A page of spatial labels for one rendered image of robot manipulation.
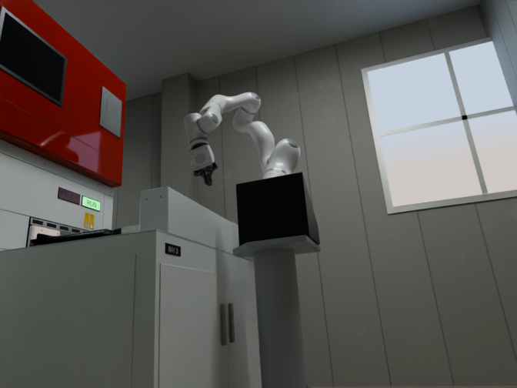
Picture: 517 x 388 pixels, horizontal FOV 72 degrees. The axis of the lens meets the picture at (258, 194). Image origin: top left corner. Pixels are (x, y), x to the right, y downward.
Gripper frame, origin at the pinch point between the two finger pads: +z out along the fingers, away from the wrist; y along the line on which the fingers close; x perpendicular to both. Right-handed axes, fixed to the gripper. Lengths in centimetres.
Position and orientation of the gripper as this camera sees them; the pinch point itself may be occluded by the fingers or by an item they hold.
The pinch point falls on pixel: (208, 180)
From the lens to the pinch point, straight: 148.5
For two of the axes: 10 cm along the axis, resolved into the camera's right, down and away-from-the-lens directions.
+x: 2.8, 2.7, 9.2
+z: 2.7, 9.0, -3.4
